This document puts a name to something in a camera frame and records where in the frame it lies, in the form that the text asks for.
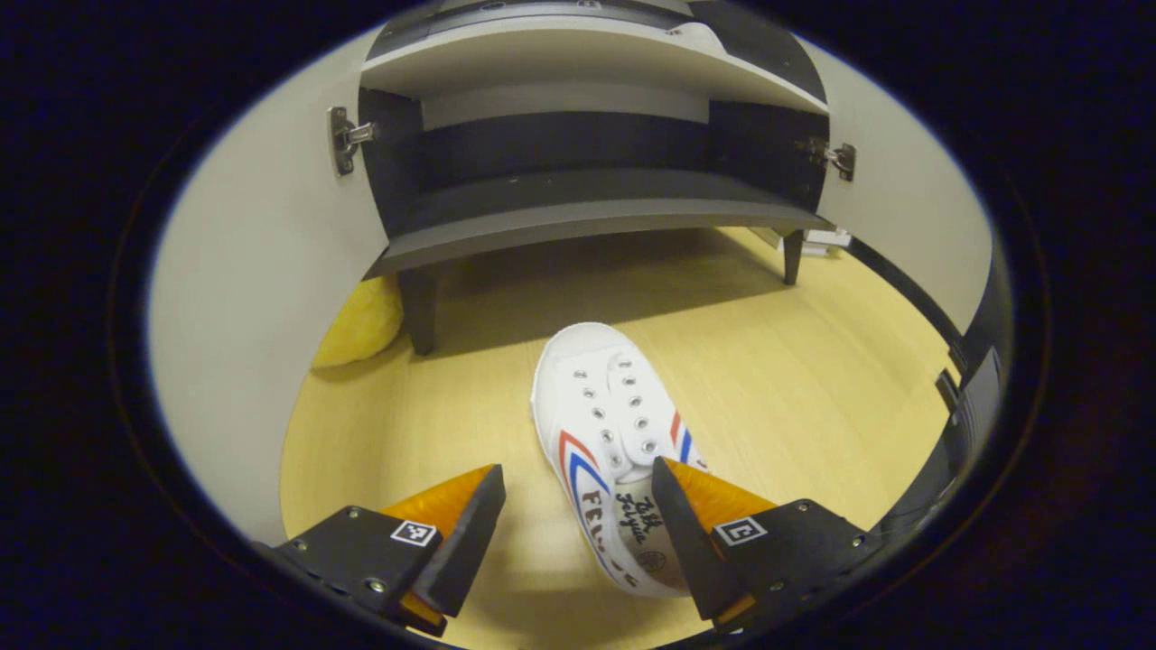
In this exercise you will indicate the white shoe cabinet door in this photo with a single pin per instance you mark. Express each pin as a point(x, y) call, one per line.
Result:
point(903, 208)
point(253, 271)

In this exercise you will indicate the white book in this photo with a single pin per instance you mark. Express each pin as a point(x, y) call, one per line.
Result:
point(824, 239)

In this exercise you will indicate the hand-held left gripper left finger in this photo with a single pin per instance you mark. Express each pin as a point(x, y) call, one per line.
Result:
point(470, 542)

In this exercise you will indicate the white and grey shoe cabinet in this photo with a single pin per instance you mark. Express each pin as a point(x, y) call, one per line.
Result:
point(587, 212)

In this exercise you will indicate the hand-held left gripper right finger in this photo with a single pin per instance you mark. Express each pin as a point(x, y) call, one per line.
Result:
point(686, 542)

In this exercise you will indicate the yellow rounded object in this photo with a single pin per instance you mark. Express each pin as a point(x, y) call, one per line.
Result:
point(361, 325)

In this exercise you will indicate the white canvas shoe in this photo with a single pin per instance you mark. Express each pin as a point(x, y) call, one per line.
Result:
point(605, 397)

